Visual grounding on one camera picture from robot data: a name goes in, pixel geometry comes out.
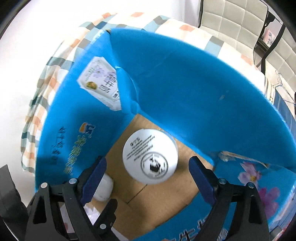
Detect blue cardboard milk box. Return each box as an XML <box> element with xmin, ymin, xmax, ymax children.
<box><xmin>36</xmin><ymin>29</ymin><xmax>295</xmax><ymax>240</ymax></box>

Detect white round jar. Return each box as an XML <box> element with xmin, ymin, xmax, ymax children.
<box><xmin>122</xmin><ymin>128</ymin><xmax>178</xmax><ymax>185</ymax></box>

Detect left white padded chair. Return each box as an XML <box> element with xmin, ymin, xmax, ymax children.
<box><xmin>199</xmin><ymin>0</ymin><xmax>268</xmax><ymax>59</ymax></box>

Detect plaid checkered tablecloth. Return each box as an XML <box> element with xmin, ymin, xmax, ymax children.
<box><xmin>21</xmin><ymin>12</ymin><xmax>270</xmax><ymax>174</ymax></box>

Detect white padded chair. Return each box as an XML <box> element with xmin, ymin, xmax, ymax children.
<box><xmin>265</xmin><ymin>25</ymin><xmax>296</xmax><ymax>92</ymax></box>
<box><xmin>199</xmin><ymin>0</ymin><xmax>268</xmax><ymax>59</ymax></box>

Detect right white padded chair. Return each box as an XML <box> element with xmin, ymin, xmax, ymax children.
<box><xmin>265</xmin><ymin>25</ymin><xmax>296</xmax><ymax>92</ymax></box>

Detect white earbuds case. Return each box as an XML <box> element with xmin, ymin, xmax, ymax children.
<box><xmin>93</xmin><ymin>173</ymin><xmax>114</xmax><ymax>202</ymax></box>

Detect wire clothes hanger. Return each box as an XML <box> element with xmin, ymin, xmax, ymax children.
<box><xmin>274</xmin><ymin>71</ymin><xmax>295</xmax><ymax>105</ymax></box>

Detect blue striped tablecloth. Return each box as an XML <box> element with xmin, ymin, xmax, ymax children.
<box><xmin>273</xmin><ymin>90</ymin><xmax>296</xmax><ymax>138</ymax></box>

